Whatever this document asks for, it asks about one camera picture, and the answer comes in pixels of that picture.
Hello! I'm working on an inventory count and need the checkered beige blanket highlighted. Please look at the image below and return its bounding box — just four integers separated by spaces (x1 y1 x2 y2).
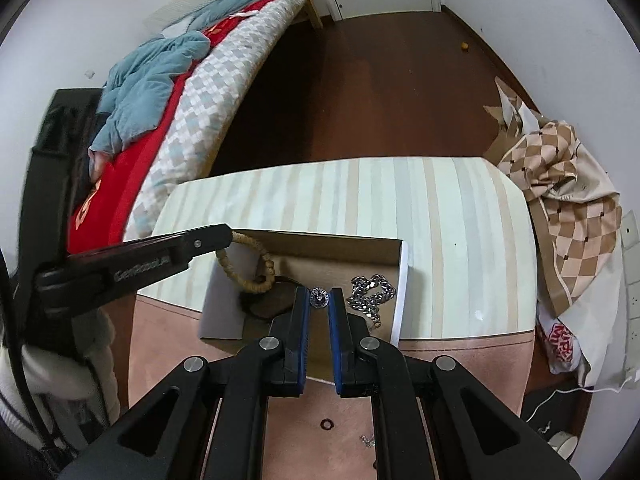
484 78 622 315

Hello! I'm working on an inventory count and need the silver link bracelet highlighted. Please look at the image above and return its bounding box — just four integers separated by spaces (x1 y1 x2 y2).
359 432 380 470

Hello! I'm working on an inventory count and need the teal blue blanket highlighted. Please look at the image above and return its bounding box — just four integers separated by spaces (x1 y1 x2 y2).
88 0 257 159

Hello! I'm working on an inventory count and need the checkered mattress quilt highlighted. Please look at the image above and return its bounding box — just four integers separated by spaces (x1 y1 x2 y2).
122 0 308 242

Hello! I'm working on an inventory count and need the wooden bead bracelet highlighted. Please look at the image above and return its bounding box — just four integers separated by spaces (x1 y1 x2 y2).
214 231 278 295

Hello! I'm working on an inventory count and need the red bed cover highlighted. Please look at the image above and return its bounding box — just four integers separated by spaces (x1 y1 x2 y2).
66 0 272 254

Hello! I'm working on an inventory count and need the black knit garment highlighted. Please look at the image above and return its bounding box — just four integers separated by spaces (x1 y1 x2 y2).
18 89 102 271

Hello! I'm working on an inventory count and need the white power strip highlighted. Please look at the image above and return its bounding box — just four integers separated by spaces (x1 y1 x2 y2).
620 210 640 320

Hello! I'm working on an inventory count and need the black smart band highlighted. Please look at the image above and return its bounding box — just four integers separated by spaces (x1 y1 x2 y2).
239 275 300 323

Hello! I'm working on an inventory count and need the thick silver chain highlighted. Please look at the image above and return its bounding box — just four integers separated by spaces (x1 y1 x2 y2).
345 273 398 331

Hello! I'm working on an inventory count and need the white printed plastic bag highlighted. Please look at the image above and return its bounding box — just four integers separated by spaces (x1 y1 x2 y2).
536 259 640 389

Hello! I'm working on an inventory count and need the striped table cloth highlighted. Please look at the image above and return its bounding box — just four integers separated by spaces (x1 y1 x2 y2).
153 157 537 340

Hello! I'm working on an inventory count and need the white cardboard box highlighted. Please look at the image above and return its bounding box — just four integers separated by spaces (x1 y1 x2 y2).
198 230 408 359

